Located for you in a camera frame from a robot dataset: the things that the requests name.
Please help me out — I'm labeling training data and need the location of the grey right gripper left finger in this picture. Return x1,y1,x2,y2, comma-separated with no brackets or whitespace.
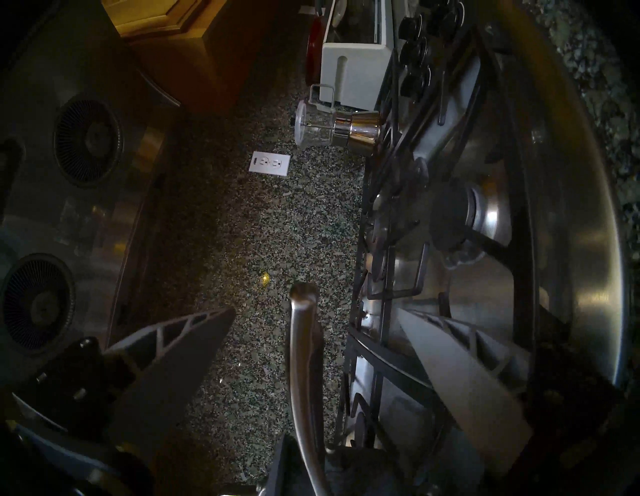
17,307,237,466

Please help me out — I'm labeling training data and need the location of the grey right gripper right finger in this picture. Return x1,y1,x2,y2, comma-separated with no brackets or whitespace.
396,306,618,482

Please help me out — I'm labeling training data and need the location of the speckled grey saucepan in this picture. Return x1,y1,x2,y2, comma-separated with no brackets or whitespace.
287,280,337,496

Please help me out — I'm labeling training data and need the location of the black cast-iron stove grate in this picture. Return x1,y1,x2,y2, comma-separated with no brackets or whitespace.
357,30,546,351
335,320,451,451

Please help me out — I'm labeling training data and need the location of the black stove knob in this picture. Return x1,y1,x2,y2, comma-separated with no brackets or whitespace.
400,39,431,67
399,14,426,38
401,67,432,99
431,10,468,38

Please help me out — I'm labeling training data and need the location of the stainless steel gas cooktop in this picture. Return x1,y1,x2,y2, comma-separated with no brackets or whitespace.
330,0,631,496

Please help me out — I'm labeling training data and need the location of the steel range hood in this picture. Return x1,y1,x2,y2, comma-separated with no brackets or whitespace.
0,0,186,391

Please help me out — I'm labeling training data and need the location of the glass and chrome coffee maker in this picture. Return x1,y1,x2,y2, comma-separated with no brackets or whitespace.
291,84,386,157

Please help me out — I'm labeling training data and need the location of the wooden upper cabinet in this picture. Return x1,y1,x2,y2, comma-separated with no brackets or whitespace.
100,0,281,116

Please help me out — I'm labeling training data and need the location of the white toaster oven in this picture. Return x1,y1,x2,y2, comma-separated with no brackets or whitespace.
320,0,401,112

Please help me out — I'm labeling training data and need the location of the white wall power outlet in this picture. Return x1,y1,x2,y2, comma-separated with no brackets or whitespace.
248,150,292,177

